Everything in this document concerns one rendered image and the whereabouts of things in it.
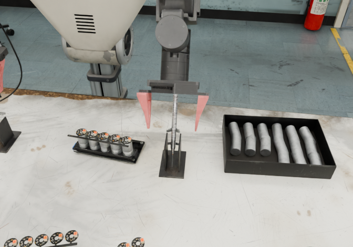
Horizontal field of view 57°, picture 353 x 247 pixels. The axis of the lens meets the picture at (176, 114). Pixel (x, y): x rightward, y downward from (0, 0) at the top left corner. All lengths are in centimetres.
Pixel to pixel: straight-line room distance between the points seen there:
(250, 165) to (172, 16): 37
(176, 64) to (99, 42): 50
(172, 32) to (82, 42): 59
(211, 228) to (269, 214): 13
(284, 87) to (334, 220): 176
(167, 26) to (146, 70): 193
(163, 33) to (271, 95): 180
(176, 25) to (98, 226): 41
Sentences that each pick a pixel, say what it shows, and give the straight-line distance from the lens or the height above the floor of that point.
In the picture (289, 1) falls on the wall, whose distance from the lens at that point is 334.
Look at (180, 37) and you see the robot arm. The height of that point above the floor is 108.
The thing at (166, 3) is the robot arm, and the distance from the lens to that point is 66.
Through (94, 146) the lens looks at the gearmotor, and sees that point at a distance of 80.
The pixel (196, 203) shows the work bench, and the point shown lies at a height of 75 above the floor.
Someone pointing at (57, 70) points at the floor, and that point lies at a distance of 265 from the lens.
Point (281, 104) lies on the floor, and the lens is 227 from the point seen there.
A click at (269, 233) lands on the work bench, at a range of 70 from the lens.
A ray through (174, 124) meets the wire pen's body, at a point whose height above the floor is 85.
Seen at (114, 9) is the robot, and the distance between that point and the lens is 103.
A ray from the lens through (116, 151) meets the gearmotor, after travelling 78.
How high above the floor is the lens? 133
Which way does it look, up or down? 40 degrees down
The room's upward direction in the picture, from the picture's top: straight up
